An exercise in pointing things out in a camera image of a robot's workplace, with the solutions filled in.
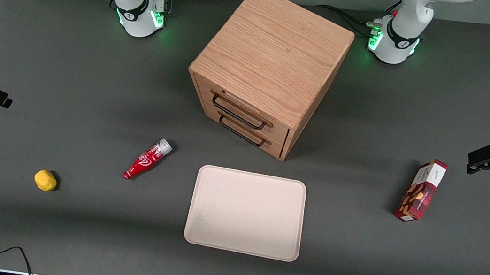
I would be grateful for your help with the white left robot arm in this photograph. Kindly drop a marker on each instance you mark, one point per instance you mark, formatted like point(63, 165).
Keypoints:
point(403, 30)

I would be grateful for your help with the oak wooden drawer cabinet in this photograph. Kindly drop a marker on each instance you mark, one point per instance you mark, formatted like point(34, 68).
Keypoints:
point(275, 51)

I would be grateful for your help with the grey table mat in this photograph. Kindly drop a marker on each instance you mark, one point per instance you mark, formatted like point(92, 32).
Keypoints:
point(90, 89)

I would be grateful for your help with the yellow lemon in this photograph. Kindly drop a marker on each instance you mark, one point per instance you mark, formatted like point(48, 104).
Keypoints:
point(45, 180)

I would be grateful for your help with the beige plastic tray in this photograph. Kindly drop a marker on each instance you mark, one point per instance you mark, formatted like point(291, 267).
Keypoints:
point(245, 213)

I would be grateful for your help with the red cola bottle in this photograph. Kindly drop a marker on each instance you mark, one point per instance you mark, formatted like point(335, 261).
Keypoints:
point(147, 160)

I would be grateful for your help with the wooden drawer with light interior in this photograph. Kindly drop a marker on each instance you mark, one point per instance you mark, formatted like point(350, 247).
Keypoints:
point(208, 92)

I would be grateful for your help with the red cookie box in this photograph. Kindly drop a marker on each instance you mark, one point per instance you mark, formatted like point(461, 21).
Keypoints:
point(420, 193)

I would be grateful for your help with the wooden drawer front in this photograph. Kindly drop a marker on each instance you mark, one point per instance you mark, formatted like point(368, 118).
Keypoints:
point(272, 148)

